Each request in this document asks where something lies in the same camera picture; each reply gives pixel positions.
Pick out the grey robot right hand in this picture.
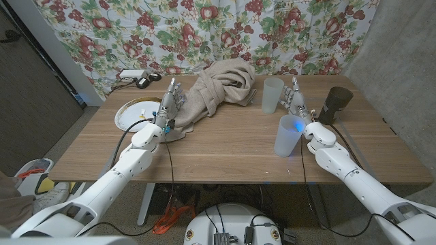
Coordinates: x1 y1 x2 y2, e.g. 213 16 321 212
279 76 313 126

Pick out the white power adapter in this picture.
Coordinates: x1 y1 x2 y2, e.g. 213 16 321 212
119 69 148 80

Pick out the floral fruit print backdrop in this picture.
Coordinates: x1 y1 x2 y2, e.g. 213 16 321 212
33 0 381 99

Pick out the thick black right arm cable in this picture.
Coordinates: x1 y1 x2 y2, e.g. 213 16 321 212
329 124 364 169

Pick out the white sneaker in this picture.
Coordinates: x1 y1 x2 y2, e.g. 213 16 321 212
32 182 71 215

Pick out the yellow and black pad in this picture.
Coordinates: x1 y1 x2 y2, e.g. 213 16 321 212
33 173 58 195

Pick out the white bin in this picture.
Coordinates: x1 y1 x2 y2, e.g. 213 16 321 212
13 158 55 197

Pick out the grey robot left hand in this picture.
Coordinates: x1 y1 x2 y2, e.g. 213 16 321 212
152 77 187 129

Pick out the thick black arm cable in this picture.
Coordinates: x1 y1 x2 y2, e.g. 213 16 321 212
110 118 155 168
329 124 364 169

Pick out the white metal table leg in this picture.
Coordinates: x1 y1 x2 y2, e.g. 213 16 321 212
136 182 156 227

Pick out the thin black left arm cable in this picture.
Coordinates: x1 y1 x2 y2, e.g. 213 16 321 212
77 135 175 238

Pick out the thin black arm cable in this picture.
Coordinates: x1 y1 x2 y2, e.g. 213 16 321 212
77 135 175 238
300 135 416 242

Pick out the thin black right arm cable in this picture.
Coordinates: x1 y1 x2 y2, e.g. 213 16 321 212
300 135 416 242

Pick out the grey metal table leg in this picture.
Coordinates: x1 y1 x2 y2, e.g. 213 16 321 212
308 183 330 229

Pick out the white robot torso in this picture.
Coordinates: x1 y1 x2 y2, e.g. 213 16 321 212
183 203 283 245

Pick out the frosted plastic cup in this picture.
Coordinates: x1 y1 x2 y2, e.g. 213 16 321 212
273 114 307 159
261 77 285 115

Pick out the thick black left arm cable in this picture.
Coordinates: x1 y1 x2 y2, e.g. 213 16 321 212
110 118 155 168

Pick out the orange strap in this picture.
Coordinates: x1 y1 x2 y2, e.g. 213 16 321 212
152 193 197 235

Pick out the dark brown mug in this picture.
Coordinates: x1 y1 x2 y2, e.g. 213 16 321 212
317 86 354 126

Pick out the white paper plate gold rim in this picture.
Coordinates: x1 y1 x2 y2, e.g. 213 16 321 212
114 97 163 133

